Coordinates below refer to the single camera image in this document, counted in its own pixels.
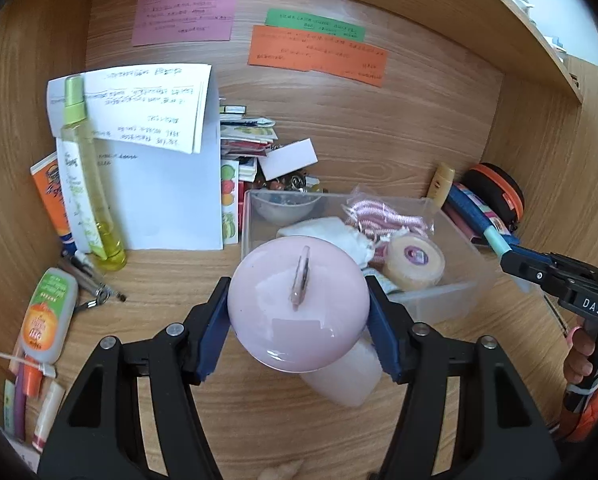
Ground wooden shelf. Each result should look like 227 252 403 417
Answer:
329 0 584 106

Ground light blue tube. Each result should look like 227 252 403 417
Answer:
481 225 512 257

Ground pile of metal trinkets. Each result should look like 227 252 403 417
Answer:
256 170 325 194

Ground blue teal tube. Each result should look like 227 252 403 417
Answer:
444 182 520 250

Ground stack of books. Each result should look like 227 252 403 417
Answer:
219 104 280 182

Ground black orange zip case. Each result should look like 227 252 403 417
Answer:
461 162 526 233

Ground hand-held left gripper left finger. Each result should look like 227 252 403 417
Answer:
38 276 232 480

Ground orange paper note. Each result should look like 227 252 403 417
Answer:
247 26 389 87

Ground small white box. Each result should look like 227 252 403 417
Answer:
257 139 317 181

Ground purple pen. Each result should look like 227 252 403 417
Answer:
12 380 28 442

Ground person's right hand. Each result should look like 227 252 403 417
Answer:
563 326 598 387

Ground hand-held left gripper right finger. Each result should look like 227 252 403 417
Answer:
364 276 562 480

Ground pink striped cord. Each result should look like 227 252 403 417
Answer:
341 199 432 263

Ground yellow-green spray bottle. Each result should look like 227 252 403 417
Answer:
62 75 127 272

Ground beige tape roll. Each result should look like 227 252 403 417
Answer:
381 234 446 292

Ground white handwritten note paper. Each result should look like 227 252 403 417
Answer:
46 64 212 154

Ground yellow lip balm tube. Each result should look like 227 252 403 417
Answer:
425 162 456 206

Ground fruit print card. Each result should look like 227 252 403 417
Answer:
220 159 243 245

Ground wooden desktop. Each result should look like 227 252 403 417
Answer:
0 180 598 480

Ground white cloth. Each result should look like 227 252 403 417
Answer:
276 217 375 268

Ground green orange glue bottle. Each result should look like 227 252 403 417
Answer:
18 267 79 365

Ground clear plastic storage box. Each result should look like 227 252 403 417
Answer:
239 190 500 326

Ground pink lidded jar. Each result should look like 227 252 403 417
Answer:
227 236 383 408

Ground pink sticky note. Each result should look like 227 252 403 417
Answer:
132 0 239 46

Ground white paper sheets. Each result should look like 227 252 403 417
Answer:
56 64 225 251

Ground green paper note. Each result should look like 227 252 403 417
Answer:
265 9 366 43

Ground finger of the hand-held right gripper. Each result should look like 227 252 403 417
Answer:
511 244 560 267
500 250 550 292

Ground white red lip balm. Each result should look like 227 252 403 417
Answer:
32 380 66 453

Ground orange tube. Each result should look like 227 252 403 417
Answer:
30 152 78 257

